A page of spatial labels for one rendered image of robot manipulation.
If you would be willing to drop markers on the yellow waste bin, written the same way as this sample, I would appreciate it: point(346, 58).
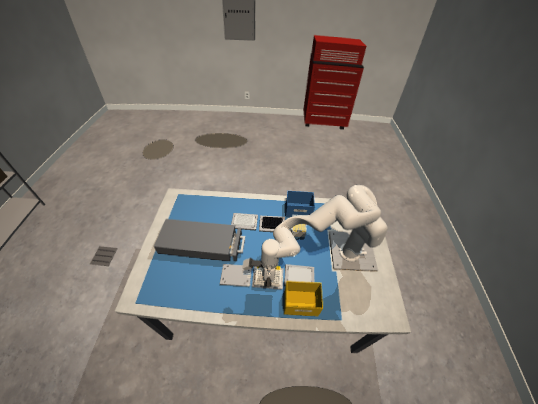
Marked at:
point(300, 298)

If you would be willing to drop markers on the blue bench mat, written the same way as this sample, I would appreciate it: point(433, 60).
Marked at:
point(194, 283)

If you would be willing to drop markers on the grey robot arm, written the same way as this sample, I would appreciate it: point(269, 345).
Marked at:
point(360, 214)

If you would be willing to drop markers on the blue bin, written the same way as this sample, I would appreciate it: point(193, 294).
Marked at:
point(299, 203)

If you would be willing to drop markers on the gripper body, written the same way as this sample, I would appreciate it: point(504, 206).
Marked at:
point(270, 274)

